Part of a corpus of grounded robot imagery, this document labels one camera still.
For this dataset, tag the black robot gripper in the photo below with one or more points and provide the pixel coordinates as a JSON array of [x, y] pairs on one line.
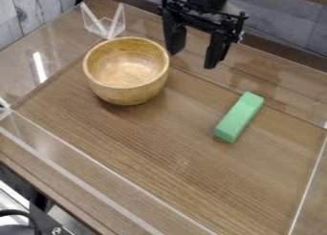
[[214, 16]]

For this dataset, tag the green rectangular block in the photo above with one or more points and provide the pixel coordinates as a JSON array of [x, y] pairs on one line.
[[239, 117]]

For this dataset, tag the round wooden bowl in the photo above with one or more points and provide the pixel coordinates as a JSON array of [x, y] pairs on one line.
[[127, 70]]

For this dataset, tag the clear acrylic corner bracket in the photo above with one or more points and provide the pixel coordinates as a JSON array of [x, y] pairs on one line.
[[107, 28]]

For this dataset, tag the clear acrylic tray wall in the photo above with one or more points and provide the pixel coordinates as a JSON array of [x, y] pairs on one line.
[[151, 160]]

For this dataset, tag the black metal bracket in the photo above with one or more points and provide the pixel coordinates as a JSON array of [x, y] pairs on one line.
[[45, 224]]

